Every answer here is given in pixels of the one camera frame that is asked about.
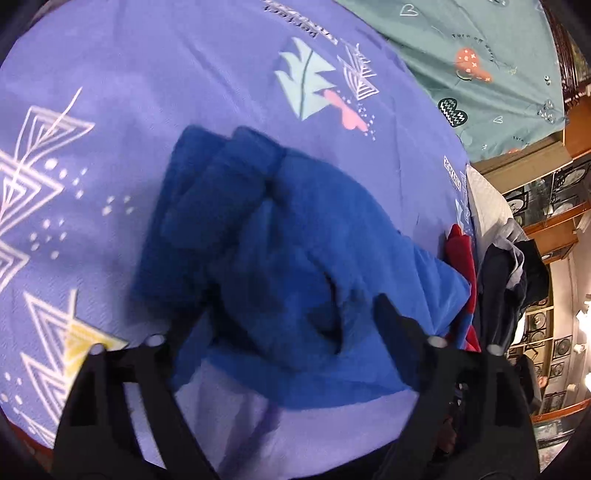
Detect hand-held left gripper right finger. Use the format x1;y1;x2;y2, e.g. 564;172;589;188
375;294;542;480

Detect purple printed bed sheet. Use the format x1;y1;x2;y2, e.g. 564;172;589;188
0;0;476;472

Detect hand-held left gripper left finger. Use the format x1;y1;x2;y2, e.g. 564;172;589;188
53;313;219;480

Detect teal heart print sheet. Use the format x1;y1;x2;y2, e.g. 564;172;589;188
335;0;567;162

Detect dark navy garment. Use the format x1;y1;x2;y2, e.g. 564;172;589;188
475;237;553;357

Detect wooden bed frame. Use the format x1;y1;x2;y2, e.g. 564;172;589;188
9;422;52;462

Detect white pillow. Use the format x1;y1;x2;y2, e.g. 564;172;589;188
466;164;516;259

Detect grey garment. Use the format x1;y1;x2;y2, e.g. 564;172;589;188
489;217;530;291

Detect wooden display cabinet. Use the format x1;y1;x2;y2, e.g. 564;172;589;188
471;83;591;459

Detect blue pants with red cuffs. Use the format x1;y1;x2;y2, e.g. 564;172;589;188
129;124;481;410

